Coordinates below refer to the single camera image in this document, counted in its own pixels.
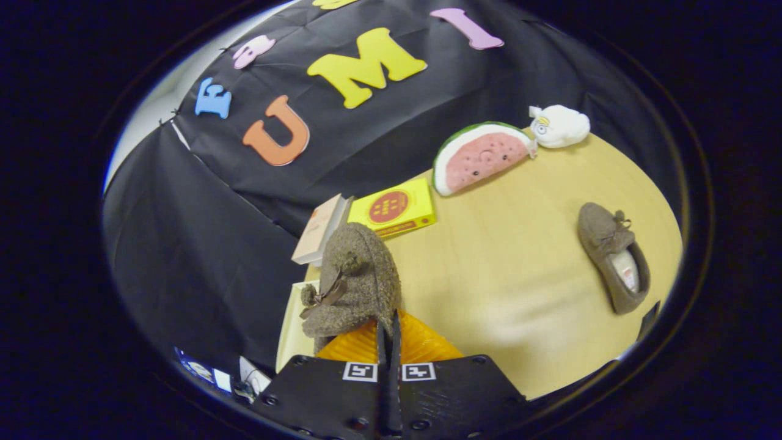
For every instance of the yellow book with red circle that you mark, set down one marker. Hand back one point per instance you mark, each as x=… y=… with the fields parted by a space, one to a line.
x=391 y=208

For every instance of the cream plastic storage box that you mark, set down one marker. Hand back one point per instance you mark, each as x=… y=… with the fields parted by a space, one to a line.
x=292 y=342

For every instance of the watermelon slice plush toy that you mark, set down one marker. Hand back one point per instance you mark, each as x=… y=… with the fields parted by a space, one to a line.
x=482 y=159

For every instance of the brown fuzzy shoe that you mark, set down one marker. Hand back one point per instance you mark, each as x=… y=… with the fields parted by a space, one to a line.
x=366 y=269
x=602 y=235

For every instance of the computer screen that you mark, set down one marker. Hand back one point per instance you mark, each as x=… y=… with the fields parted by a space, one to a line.
x=204 y=371

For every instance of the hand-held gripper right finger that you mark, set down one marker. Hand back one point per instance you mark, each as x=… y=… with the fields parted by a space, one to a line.
x=458 y=397

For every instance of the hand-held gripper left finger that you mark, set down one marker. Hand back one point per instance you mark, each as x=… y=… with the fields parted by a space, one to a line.
x=324 y=397

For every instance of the white plush toy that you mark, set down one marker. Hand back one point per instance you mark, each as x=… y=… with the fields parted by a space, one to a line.
x=562 y=125

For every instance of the beige cover book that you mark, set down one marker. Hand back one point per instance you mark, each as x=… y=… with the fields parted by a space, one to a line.
x=314 y=232

